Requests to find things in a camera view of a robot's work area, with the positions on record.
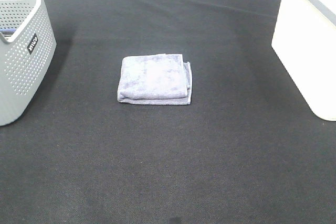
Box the black fabric table mat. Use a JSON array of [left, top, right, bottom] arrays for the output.
[[1, 0, 335, 223]]

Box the blue cloth inside basket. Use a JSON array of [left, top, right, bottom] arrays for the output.
[[0, 28, 16, 37]]

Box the white plastic storage bin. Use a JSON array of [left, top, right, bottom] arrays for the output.
[[271, 0, 335, 121]]

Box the grey perforated laundry basket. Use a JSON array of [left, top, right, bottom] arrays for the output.
[[1, 0, 57, 126]]

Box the lavender towel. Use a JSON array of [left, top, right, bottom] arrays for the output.
[[117, 54, 193, 105]]

